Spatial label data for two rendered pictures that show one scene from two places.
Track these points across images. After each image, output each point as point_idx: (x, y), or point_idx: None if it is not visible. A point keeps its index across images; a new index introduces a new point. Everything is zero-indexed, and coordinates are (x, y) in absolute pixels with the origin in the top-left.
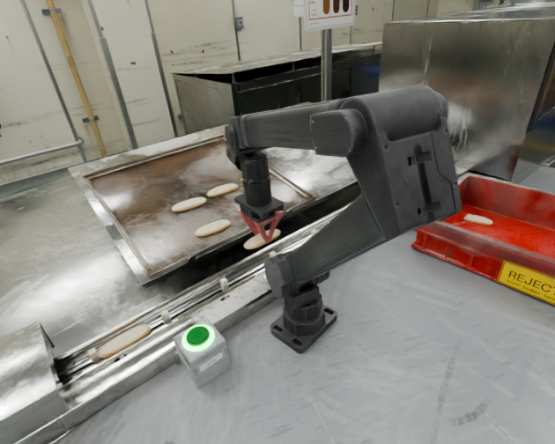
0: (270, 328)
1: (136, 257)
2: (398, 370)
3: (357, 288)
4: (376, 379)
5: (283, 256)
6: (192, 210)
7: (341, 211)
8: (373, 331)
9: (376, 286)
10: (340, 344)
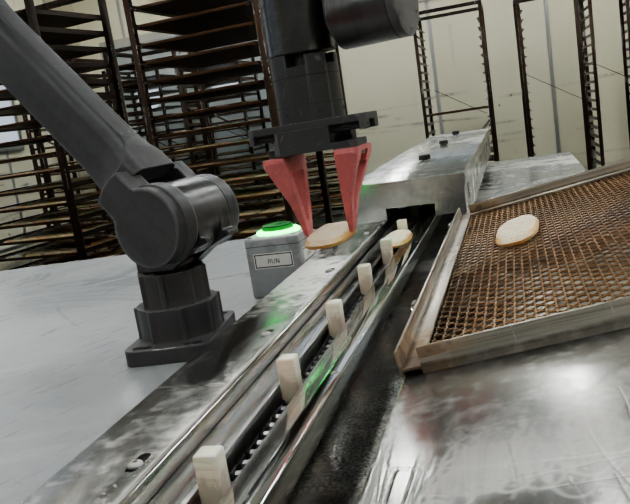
0: (230, 310)
1: (523, 194)
2: (0, 372)
3: (100, 407)
4: (37, 357)
5: (189, 177)
6: None
7: (31, 29)
8: (48, 381)
9: (48, 427)
10: (106, 354)
